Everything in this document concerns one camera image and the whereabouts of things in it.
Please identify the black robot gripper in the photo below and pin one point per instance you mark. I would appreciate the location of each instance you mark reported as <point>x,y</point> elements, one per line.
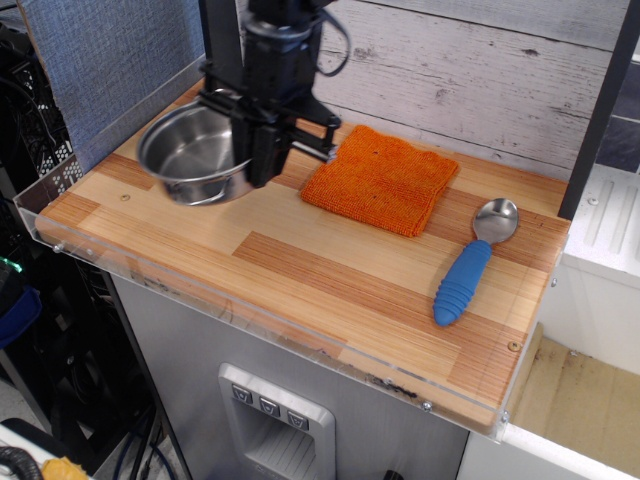
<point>277,110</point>

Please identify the stainless steel pan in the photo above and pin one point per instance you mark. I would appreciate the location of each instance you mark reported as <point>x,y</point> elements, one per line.
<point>189,151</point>

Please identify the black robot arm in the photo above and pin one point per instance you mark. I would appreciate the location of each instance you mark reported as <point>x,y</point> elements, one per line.
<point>282,12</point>

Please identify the orange knitted cloth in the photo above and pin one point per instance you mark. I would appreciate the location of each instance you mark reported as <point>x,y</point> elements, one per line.
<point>382,181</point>

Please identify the blue fabric panel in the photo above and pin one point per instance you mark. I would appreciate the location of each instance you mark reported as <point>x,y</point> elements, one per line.
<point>114,65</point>

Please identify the grey toy fridge cabinet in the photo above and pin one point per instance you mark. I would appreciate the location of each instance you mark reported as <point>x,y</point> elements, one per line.
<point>242,407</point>

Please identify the clear acrylic table guard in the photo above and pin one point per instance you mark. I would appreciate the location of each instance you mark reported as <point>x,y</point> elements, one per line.
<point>340,293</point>

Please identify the white toy sink unit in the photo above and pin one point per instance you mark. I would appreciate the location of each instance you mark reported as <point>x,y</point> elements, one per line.
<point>575,406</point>

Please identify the black vertical post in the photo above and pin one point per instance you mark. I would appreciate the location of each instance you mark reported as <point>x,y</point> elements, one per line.
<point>223,64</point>

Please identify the blue handled metal spoon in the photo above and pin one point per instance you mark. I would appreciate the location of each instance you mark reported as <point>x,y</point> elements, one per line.
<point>494,222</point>

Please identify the dark right frame post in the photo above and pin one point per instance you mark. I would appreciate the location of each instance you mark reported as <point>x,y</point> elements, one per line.
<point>615,75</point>

